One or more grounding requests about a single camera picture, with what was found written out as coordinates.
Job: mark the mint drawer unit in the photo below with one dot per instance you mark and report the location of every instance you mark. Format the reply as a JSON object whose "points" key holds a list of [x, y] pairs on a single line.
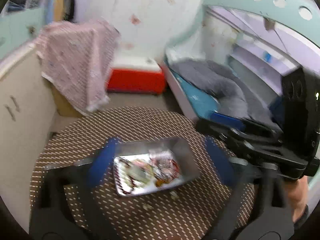
{"points": [[20, 27]]}

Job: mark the person's right hand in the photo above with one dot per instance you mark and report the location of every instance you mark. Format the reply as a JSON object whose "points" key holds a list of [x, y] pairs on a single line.
{"points": [[297, 192]]}

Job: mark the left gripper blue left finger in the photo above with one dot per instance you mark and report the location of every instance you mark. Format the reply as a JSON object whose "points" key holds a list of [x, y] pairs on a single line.
{"points": [[100, 165]]}

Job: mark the brown polka dot tablecloth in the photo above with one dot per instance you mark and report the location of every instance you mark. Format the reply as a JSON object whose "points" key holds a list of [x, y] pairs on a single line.
{"points": [[63, 206]]}

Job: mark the teal bed sheet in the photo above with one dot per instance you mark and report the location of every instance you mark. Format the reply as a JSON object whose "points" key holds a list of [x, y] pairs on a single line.
{"points": [[202, 103]]}

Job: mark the grey duvet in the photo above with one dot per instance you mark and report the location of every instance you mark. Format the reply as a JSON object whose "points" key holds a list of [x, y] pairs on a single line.
{"points": [[234, 97]]}

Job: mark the mint green bunk bed frame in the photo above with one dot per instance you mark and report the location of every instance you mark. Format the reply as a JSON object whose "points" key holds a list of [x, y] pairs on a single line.
{"points": [[260, 41]]}

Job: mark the beige low cabinet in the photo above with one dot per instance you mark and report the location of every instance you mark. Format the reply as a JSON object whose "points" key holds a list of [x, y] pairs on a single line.
{"points": [[27, 111]]}

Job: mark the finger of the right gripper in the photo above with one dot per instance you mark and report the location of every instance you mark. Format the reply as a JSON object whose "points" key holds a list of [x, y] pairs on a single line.
{"points": [[224, 119], [222, 129]]}

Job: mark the silver metal tin box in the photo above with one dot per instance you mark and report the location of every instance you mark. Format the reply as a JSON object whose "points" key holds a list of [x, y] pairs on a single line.
{"points": [[145, 167]]}

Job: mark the white wardrobe doors with butterflies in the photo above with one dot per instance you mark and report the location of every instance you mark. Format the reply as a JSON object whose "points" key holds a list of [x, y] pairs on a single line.
{"points": [[145, 26]]}

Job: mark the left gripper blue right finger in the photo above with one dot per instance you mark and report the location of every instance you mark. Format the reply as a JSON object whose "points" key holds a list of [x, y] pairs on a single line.
{"points": [[219, 159]]}

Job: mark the small earring on table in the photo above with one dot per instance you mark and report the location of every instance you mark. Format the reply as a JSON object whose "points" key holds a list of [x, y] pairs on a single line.
{"points": [[147, 207]]}

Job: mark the red storage ottoman white top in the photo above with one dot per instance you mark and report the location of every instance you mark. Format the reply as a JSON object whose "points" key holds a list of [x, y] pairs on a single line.
{"points": [[130, 74]]}

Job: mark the pink checkered bear cloth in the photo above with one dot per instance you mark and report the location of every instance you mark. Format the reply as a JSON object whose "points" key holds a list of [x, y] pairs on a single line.
{"points": [[76, 59]]}

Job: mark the cardboard box under cloth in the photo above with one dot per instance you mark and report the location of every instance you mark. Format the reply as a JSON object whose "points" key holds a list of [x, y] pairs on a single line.
{"points": [[64, 108]]}

